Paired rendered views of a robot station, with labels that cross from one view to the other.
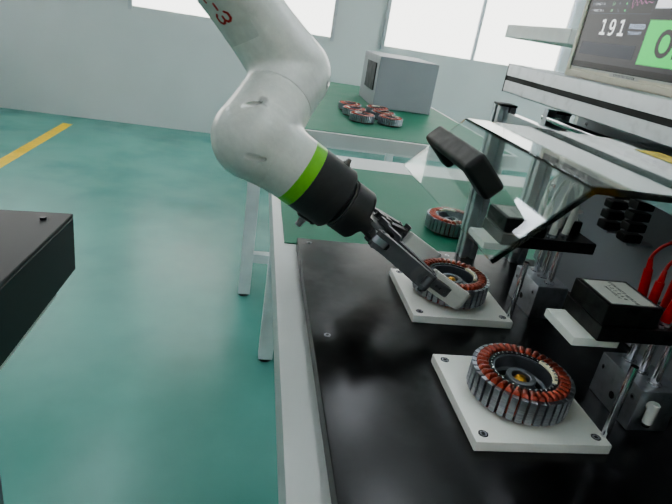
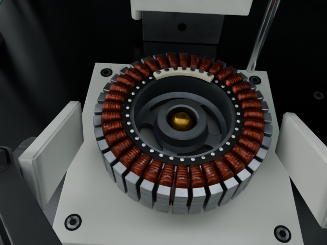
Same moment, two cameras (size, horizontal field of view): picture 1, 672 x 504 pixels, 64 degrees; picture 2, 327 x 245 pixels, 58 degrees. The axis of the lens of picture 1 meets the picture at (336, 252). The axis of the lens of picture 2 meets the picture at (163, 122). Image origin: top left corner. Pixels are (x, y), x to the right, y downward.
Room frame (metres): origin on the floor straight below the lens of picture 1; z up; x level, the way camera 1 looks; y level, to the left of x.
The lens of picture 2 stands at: (0.74, -0.07, 0.96)
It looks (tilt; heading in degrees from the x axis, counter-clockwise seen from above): 55 degrees down; 282
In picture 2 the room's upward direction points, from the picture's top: 2 degrees clockwise
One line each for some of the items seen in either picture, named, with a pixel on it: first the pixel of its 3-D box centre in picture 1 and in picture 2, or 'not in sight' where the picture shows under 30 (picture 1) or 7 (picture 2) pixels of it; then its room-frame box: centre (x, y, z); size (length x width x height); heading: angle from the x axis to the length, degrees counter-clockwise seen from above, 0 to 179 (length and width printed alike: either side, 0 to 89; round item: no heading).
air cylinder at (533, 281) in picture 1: (537, 291); (183, 3); (0.78, -0.32, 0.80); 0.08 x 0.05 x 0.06; 11
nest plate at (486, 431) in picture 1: (513, 399); not in sight; (0.51, -0.23, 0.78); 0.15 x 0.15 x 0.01; 11
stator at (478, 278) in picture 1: (450, 282); (181, 124); (0.75, -0.18, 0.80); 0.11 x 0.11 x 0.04
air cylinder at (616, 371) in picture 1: (632, 389); not in sight; (0.54, -0.37, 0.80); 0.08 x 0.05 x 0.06; 11
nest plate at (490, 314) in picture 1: (447, 296); (178, 143); (0.75, -0.18, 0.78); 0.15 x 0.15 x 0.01; 11
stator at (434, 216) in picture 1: (450, 222); not in sight; (1.14, -0.24, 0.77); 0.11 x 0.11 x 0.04
